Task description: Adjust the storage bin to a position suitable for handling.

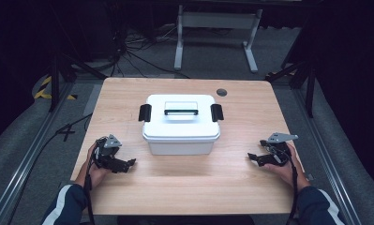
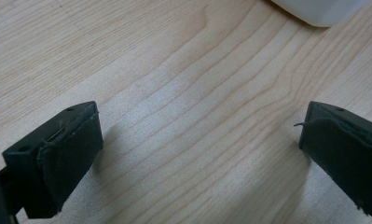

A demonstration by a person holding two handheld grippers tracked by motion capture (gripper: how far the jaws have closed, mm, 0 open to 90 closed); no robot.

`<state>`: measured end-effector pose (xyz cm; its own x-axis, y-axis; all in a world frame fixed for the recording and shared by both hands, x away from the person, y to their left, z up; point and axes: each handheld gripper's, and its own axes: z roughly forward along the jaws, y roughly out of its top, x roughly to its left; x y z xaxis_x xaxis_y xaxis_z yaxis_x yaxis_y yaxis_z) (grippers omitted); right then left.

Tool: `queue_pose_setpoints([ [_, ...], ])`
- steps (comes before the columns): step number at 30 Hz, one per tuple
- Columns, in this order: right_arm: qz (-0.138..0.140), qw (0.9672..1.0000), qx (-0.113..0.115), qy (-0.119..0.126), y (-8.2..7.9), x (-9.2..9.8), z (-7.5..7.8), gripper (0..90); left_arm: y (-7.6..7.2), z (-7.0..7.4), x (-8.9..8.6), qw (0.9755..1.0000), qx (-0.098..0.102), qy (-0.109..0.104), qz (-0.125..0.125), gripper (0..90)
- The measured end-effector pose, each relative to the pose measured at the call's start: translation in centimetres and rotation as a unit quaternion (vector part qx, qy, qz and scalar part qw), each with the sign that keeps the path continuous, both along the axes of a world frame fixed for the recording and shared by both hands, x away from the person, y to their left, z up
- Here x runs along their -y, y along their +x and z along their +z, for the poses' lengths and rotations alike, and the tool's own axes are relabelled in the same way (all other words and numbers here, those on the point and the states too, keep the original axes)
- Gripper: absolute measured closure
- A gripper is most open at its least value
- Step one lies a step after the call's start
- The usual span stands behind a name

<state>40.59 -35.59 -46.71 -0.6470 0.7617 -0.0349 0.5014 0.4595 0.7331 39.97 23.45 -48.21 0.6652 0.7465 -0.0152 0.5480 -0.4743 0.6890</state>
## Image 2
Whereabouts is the white plastic container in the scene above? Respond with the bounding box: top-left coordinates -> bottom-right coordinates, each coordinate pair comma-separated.
269,0 -> 372,28

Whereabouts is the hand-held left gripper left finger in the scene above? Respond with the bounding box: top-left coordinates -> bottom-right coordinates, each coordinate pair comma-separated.
1,100 -> 104,219

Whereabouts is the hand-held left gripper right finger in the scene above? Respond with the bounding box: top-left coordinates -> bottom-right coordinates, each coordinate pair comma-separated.
294,100 -> 372,219

